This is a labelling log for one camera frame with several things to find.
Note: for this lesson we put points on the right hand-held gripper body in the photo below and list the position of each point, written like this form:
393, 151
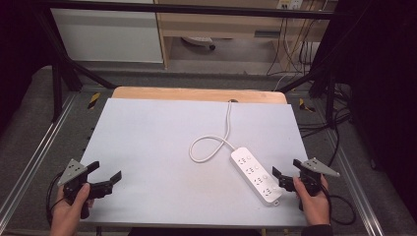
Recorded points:
311, 177

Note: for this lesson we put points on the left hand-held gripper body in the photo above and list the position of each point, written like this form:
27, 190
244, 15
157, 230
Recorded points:
72, 171

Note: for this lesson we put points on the white power strip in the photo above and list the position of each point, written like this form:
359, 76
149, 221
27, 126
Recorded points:
256, 176

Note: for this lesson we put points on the person's right hand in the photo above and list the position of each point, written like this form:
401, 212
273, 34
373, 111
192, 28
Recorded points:
313, 206

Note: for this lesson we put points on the person's left hand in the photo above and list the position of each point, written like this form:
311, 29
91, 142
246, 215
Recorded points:
67, 213

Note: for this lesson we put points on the white table mat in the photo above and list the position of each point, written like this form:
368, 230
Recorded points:
157, 157

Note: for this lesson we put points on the yellow black tape strip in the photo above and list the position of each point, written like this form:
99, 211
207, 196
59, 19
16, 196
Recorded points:
305, 105
94, 100

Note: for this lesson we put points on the person's dark clothing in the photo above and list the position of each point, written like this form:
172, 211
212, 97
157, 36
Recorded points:
193, 232

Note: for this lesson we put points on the dark curtain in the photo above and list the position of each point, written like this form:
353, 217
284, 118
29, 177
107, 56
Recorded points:
16, 49
383, 98

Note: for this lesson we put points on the light wooden table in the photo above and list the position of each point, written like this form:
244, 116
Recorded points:
183, 93

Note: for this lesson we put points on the white cabinet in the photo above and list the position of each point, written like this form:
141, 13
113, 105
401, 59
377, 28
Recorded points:
108, 36

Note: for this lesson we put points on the office chair base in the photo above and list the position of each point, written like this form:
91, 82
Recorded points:
200, 41

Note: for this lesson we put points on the wooden desk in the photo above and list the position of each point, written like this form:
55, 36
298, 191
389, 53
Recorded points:
229, 24

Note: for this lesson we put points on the aluminium floor rail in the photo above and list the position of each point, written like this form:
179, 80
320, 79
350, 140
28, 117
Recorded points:
36, 154
355, 190

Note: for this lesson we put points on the black metal frame leg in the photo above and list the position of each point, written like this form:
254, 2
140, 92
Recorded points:
329, 88
57, 75

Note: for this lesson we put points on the white wall outlet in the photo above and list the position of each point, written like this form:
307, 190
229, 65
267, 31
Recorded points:
290, 4

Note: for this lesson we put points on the black metal frame crossbar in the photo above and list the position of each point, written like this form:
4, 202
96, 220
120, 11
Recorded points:
183, 9

